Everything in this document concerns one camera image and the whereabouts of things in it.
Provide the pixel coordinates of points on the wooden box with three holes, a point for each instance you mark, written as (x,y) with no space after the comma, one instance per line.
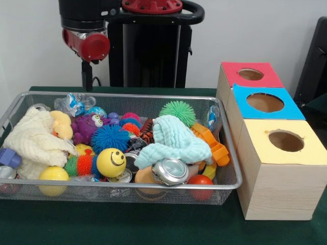
(281,191)

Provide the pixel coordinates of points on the red ball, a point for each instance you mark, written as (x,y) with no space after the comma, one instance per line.
(200,180)

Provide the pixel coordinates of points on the purple monster toy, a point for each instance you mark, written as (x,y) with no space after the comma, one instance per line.
(83,127)

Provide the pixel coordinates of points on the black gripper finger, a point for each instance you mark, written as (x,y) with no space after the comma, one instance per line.
(87,76)

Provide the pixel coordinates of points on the crushed silver can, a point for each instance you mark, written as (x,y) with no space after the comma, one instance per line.
(168,171)

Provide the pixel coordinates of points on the green spiky rubber ball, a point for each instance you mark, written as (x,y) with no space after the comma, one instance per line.
(177,108)

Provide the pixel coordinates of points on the light blue muslin cloth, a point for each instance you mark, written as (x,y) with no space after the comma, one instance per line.
(176,143)

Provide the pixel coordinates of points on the cream muslin cloth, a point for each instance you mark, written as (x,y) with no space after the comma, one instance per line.
(33,140)

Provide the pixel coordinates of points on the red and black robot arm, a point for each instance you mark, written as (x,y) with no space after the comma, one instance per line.
(84,12)

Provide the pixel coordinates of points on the orange plastic toy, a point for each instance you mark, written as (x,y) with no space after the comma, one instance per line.
(219,154)

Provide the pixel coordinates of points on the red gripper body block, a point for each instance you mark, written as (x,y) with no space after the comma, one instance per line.
(94,47)

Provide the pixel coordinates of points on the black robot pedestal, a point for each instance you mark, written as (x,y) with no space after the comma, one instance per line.
(150,51)

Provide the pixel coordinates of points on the yellow plush duck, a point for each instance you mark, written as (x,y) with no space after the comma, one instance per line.
(62,126)

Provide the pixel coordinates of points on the dark green table cloth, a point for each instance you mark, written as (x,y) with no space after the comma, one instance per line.
(319,102)
(153,224)

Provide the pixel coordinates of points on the plain yellow ball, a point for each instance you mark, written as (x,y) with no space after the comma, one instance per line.
(53,174)

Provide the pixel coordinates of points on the blue spiky rubber ball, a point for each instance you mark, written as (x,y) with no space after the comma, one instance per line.
(110,139)

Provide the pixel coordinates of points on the yellow smiley face ball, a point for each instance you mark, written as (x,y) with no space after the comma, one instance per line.
(110,163)

